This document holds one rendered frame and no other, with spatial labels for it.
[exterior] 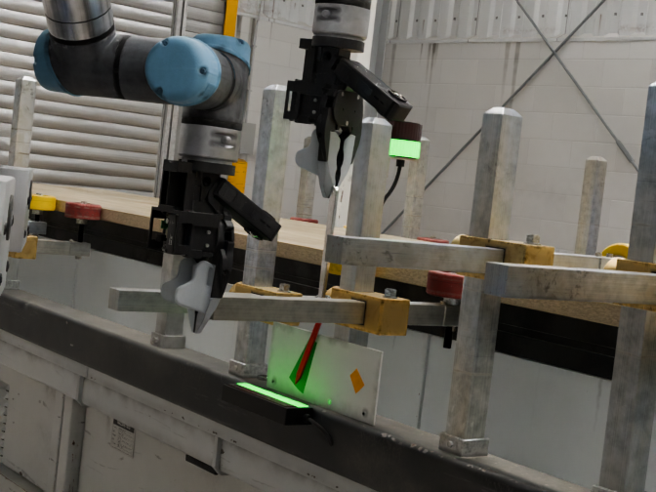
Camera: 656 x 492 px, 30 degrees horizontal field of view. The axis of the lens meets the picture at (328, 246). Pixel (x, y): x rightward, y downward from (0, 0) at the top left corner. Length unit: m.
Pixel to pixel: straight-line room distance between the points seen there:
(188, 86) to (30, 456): 2.02
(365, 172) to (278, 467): 0.49
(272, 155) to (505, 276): 0.83
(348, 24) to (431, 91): 9.85
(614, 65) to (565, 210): 1.24
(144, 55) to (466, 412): 0.58
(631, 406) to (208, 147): 0.57
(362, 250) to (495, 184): 0.24
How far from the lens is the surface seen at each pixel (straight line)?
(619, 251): 1.65
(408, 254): 1.37
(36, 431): 3.24
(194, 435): 2.10
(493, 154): 1.51
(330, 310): 1.63
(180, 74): 1.38
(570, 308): 1.68
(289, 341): 1.81
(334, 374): 1.72
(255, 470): 1.95
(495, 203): 1.51
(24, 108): 2.79
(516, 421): 1.77
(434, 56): 11.51
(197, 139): 1.49
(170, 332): 2.14
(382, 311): 1.64
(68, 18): 1.41
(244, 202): 1.53
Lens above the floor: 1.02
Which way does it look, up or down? 3 degrees down
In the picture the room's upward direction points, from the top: 6 degrees clockwise
